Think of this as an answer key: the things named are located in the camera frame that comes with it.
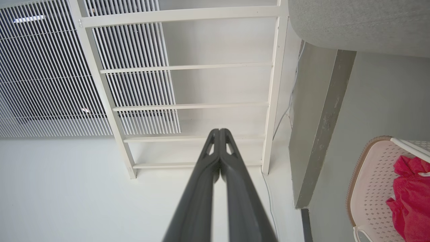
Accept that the white metal railing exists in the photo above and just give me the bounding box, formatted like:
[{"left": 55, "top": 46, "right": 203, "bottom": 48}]
[{"left": 67, "top": 0, "right": 289, "bottom": 179}]

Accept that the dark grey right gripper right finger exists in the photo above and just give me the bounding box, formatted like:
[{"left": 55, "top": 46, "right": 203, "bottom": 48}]
[{"left": 220, "top": 128, "right": 278, "bottom": 242}]

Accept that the thin white cable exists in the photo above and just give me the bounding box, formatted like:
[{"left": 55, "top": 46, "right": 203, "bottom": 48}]
[{"left": 261, "top": 40, "right": 306, "bottom": 239}]

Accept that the white perforated laundry basket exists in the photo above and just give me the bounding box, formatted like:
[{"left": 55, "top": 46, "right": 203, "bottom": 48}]
[{"left": 346, "top": 136, "right": 430, "bottom": 242}]

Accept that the white slatted vent panel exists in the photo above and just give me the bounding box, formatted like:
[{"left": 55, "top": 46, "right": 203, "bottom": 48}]
[{"left": 0, "top": 0, "right": 182, "bottom": 138}]

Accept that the white basket handle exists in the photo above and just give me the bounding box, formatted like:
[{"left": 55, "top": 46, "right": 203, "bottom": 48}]
[
  {"left": 353, "top": 226, "right": 374, "bottom": 242},
  {"left": 390, "top": 137, "right": 430, "bottom": 164}
]

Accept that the black baseboard strip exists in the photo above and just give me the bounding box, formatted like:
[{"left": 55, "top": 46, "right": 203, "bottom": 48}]
[{"left": 301, "top": 208, "right": 313, "bottom": 242}]

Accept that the red garment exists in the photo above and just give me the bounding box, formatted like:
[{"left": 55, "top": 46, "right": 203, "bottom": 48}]
[{"left": 386, "top": 155, "right": 430, "bottom": 242}]

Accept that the grey concrete ledge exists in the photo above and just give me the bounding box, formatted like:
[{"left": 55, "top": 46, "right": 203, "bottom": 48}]
[{"left": 289, "top": 42, "right": 357, "bottom": 209}]

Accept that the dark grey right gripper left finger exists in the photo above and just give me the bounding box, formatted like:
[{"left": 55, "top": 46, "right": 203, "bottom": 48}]
[{"left": 162, "top": 129, "right": 221, "bottom": 242}]

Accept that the grey fabric sofa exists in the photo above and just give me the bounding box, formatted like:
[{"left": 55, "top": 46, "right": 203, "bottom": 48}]
[{"left": 288, "top": 0, "right": 430, "bottom": 58}]

